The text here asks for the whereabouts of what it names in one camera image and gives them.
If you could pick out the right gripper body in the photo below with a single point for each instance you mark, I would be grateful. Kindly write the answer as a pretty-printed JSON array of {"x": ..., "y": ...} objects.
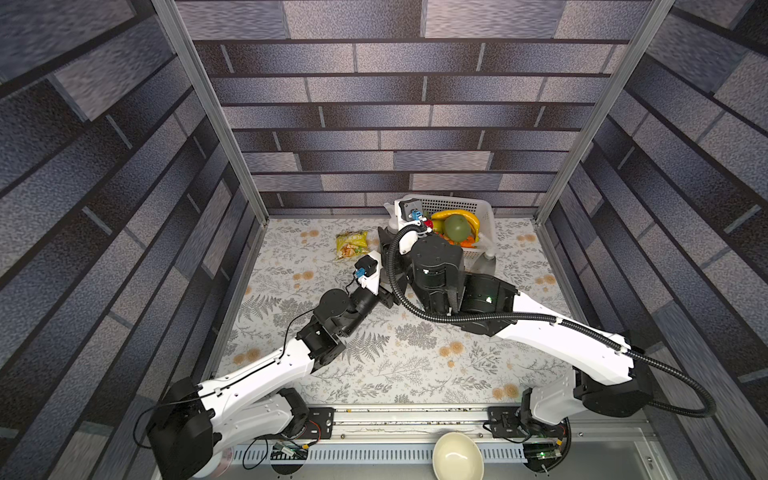
[{"x": 417, "y": 234}]

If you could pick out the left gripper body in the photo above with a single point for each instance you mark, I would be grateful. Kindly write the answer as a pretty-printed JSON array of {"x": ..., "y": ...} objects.
[{"x": 386, "y": 299}]

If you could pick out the grey translucent spray bottle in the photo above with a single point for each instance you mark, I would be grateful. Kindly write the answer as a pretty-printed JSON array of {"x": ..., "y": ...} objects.
[{"x": 486, "y": 263}]

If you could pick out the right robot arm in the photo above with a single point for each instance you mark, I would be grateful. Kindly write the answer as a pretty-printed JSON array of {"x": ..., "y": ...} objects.
[{"x": 607, "y": 376}]

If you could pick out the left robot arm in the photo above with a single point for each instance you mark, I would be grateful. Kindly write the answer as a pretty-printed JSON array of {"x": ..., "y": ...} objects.
[{"x": 195, "y": 422}]

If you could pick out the yellow snack bag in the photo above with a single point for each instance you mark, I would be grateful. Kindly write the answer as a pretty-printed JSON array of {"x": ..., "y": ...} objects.
[{"x": 351, "y": 244}]

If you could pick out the green round fruit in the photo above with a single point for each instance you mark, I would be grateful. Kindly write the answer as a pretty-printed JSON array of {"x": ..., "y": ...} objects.
[{"x": 457, "y": 228}]

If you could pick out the white plastic basket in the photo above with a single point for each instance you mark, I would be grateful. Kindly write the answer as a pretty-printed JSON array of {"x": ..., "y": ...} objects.
[{"x": 482, "y": 209}]

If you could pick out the yellow banana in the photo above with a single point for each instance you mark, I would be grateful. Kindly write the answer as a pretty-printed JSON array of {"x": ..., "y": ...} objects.
[{"x": 438, "y": 218}]

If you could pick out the cream ceramic bowl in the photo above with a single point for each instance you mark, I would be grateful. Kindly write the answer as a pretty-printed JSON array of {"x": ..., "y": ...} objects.
[{"x": 457, "y": 457}]

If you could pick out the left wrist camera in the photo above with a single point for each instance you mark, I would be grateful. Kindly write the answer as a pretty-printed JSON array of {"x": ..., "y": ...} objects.
[{"x": 368, "y": 272}]

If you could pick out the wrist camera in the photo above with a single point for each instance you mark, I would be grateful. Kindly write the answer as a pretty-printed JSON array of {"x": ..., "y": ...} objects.
[
  {"x": 411, "y": 223},
  {"x": 368, "y": 272}
]

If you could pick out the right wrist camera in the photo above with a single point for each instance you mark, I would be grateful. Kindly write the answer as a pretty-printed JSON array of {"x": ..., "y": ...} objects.
[{"x": 411, "y": 223}]

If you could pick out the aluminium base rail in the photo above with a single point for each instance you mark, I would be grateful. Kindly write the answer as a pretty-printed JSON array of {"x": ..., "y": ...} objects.
[{"x": 407, "y": 434}]

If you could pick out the right aluminium frame post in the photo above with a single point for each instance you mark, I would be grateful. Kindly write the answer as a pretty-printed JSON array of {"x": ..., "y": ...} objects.
[{"x": 650, "y": 25}]

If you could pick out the aluminium frame post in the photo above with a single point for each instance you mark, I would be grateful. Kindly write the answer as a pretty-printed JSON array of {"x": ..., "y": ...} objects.
[
  {"x": 182, "y": 43},
  {"x": 650, "y": 25}
]

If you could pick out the left aluminium frame post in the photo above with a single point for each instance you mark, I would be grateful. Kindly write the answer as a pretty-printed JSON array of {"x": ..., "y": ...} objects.
[{"x": 182, "y": 43}]

